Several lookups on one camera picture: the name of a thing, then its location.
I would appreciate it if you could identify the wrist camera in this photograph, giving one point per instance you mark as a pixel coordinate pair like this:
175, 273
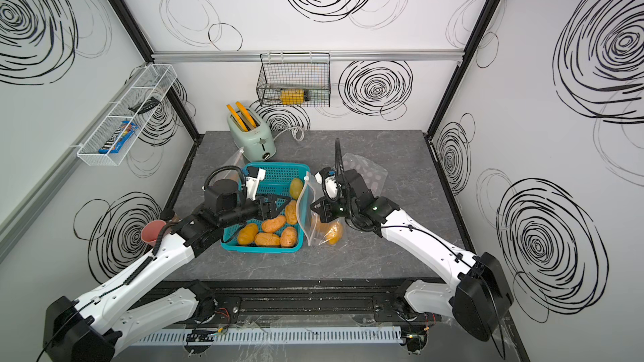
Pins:
326, 178
254, 176

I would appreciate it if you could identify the reddish potato lower right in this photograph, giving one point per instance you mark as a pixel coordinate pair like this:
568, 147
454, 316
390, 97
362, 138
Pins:
289, 237

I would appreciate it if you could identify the pink cup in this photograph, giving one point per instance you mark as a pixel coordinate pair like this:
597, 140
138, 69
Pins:
150, 232

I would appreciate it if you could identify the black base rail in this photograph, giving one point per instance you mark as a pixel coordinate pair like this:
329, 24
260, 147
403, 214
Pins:
383, 299

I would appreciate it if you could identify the mint green toaster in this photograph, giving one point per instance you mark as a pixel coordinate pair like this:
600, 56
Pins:
257, 143

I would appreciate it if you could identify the black wire wall basket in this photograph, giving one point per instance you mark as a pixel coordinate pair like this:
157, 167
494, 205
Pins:
313, 76

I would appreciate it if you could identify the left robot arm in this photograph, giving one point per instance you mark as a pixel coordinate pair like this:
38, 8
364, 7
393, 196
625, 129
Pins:
101, 323

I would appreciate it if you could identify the blue candy packet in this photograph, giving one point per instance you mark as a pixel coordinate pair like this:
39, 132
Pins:
114, 144

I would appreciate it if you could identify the right toast slice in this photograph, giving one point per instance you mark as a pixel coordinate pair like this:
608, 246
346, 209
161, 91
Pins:
247, 116

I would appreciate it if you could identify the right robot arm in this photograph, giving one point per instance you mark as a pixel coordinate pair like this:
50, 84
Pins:
451, 263

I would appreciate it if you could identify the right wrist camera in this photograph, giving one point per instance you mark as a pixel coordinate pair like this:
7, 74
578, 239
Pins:
326, 178

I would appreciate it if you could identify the left toast slice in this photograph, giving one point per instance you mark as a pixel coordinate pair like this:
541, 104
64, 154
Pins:
237, 118

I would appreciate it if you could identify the toast slice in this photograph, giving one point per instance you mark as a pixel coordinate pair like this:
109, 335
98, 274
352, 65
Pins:
237, 118
247, 116

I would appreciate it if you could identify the white wire wall shelf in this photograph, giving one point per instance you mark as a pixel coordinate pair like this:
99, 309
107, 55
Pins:
147, 81

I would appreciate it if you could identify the teal plastic basket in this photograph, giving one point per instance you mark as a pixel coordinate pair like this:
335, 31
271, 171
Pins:
277, 181

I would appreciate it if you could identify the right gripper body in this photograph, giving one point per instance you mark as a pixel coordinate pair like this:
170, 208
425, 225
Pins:
345, 208

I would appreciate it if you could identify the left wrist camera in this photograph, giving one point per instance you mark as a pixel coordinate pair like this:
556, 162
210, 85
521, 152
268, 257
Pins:
254, 176

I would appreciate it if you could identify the brown jar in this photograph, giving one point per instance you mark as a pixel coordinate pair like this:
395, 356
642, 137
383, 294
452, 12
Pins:
170, 216

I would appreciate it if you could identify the black remote control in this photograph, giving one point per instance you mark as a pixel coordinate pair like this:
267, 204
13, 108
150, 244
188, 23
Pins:
144, 106

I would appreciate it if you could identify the white slotted cable duct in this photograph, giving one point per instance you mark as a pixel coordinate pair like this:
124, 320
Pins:
274, 336

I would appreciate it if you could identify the potato edge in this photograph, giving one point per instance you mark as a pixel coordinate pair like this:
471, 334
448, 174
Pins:
290, 213

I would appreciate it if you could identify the clear zipper bag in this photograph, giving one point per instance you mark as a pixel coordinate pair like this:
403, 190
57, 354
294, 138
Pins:
237, 159

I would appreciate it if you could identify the aluminium wall rail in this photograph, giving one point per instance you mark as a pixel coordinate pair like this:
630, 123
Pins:
218, 56

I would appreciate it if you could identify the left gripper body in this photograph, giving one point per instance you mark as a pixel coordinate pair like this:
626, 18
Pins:
245, 210

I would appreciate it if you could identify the yellow bottle in basket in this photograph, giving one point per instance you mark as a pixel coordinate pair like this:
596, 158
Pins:
291, 97

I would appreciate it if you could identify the greenish potato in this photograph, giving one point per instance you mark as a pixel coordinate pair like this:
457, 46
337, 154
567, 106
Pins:
295, 188

